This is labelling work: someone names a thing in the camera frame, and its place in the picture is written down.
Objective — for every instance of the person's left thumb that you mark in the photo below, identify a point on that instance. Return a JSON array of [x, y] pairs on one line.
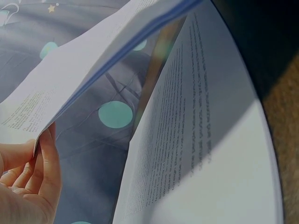
[[16, 153]]

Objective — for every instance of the book with printed pages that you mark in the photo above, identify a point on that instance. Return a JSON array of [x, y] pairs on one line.
[[224, 175]]

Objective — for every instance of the person's left hand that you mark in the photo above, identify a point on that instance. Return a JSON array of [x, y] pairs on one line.
[[30, 206]]

